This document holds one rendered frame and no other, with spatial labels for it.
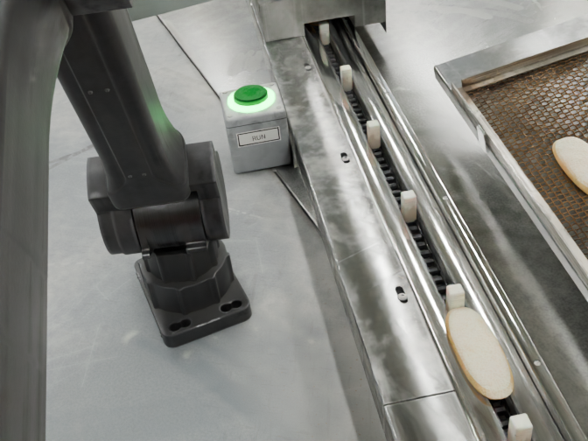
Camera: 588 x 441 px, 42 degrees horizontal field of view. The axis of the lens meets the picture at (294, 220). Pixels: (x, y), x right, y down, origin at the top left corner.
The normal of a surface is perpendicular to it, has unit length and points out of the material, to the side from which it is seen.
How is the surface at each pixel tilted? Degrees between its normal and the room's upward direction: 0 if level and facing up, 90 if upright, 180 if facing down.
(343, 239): 0
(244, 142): 90
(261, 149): 90
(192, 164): 31
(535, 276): 0
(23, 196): 87
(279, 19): 90
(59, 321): 0
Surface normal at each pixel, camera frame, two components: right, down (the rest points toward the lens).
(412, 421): -0.10, -0.77
